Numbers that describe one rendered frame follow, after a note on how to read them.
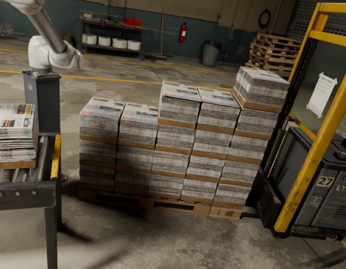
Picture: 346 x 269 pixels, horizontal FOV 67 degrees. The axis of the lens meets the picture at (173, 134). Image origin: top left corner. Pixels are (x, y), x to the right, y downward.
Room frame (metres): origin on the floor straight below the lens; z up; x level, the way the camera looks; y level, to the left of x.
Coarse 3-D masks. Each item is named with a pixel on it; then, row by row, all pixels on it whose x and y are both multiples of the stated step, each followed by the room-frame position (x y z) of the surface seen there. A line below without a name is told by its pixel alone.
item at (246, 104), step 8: (240, 96) 1.97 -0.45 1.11; (248, 104) 1.85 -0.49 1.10; (256, 104) 1.85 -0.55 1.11; (248, 136) 1.86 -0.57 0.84; (256, 136) 1.86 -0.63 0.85; (264, 136) 1.87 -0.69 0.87; (232, 160) 1.85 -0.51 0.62; (240, 160) 1.85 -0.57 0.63; (248, 160) 1.86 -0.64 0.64; (256, 160) 1.87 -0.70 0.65; (232, 184) 1.86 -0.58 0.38; (240, 184) 1.86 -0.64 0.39; (248, 184) 1.87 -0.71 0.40
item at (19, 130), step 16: (0, 112) 1.13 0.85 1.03; (16, 112) 1.16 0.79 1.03; (32, 112) 1.19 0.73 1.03; (0, 128) 0.99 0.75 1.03; (16, 128) 1.02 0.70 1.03; (32, 128) 1.07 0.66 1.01; (0, 144) 0.99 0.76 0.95; (16, 144) 1.02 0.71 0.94; (32, 144) 1.04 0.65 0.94; (0, 160) 0.99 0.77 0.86; (16, 160) 1.01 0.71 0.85; (32, 160) 1.04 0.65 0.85
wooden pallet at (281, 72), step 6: (270, 60) 7.46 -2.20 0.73; (276, 60) 7.56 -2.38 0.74; (282, 60) 7.67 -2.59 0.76; (288, 60) 7.78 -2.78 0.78; (294, 60) 7.88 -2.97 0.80; (264, 66) 7.51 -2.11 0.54; (270, 66) 7.59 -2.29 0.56; (276, 66) 7.69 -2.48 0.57; (282, 66) 7.78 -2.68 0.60; (276, 72) 7.50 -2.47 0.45; (282, 72) 7.62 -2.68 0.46; (288, 72) 7.72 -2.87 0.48; (288, 78) 7.85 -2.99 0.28
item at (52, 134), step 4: (40, 132) 1.40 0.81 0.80; (44, 132) 1.41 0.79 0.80; (48, 132) 1.41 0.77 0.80; (52, 132) 1.42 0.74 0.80; (56, 132) 1.43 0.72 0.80; (60, 132) 1.44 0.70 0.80; (40, 136) 1.36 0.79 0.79; (48, 136) 1.38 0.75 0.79; (52, 136) 1.39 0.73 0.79; (52, 140) 1.39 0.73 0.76; (52, 144) 1.39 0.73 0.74; (48, 148) 1.38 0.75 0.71; (52, 148) 1.39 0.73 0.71; (60, 148) 1.41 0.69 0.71
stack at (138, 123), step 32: (96, 128) 1.74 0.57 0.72; (128, 128) 1.77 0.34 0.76; (160, 128) 1.79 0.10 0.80; (96, 160) 1.74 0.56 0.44; (128, 160) 1.77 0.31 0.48; (160, 160) 1.79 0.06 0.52; (192, 160) 1.82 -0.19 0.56; (224, 160) 1.86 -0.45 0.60; (96, 192) 1.74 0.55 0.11; (160, 192) 1.80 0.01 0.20; (192, 192) 1.83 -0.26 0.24
